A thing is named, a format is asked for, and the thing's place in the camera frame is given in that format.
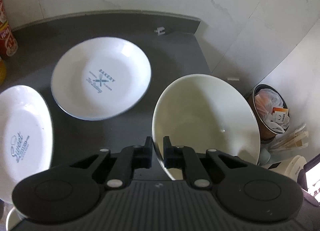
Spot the white plastic clip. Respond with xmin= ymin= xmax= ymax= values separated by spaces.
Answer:
xmin=154 ymin=27 xmax=165 ymax=36

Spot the white bakery plate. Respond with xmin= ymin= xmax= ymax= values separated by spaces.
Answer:
xmin=50 ymin=37 xmax=151 ymax=121

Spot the orange juice bottle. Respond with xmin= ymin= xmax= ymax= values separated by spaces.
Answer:
xmin=0 ymin=58 xmax=7 ymax=85

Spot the brown trash bin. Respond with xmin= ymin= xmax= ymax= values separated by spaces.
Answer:
xmin=246 ymin=84 xmax=290 ymax=144

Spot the white ceramic bowl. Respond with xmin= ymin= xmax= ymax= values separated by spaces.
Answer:
xmin=152 ymin=74 xmax=260 ymax=166

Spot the red cola can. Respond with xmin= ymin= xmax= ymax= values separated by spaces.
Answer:
xmin=0 ymin=0 xmax=18 ymax=60

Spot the white sweet plate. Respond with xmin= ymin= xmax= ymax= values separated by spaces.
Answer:
xmin=1 ymin=85 xmax=54 ymax=203

